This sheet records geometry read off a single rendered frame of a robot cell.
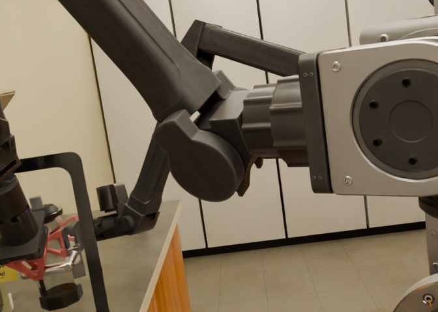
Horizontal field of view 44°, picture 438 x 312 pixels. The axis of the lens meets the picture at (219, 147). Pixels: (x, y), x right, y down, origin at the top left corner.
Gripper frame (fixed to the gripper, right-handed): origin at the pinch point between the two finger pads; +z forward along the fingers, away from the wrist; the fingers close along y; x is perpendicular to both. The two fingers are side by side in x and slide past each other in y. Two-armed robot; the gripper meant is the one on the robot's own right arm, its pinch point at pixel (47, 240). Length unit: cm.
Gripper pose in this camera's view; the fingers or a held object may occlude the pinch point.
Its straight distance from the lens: 140.3
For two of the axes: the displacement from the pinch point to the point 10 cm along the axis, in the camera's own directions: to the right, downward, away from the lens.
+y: -0.2, 1.5, -9.9
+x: 2.2, 9.6, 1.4
